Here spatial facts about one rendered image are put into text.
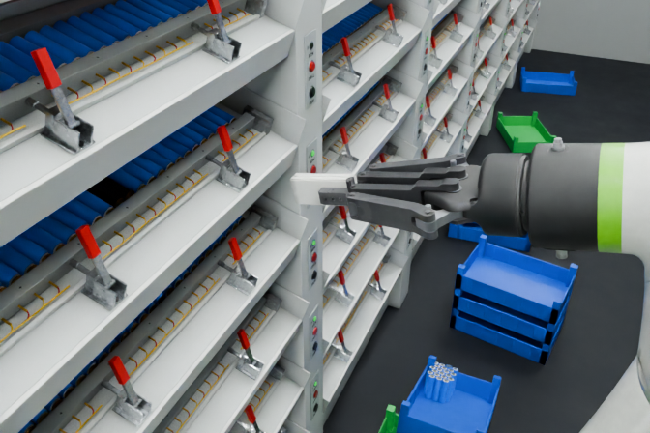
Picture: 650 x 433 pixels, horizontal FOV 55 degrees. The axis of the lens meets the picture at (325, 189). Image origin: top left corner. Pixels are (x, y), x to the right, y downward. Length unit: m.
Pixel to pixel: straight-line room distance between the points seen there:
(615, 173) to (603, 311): 1.73
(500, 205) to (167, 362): 0.53
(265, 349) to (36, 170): 0.68
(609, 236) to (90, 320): 0.51
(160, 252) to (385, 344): 1.27
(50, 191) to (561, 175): 0.44
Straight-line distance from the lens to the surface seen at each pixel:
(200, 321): 0.95
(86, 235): 0.69
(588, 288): 2.33
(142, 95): 0.71
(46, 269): 0.72
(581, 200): 0.53
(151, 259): 0.77
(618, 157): 0.54
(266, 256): 1.06
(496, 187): 0.55
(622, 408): 0.97
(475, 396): 1.86
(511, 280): 2.01
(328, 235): 1.40
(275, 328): 1.20
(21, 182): 0.59
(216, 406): 1.09
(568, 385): 1.97
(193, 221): 0.83
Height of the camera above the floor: 1.38
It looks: 31 degrees down
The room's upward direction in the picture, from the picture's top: straight up
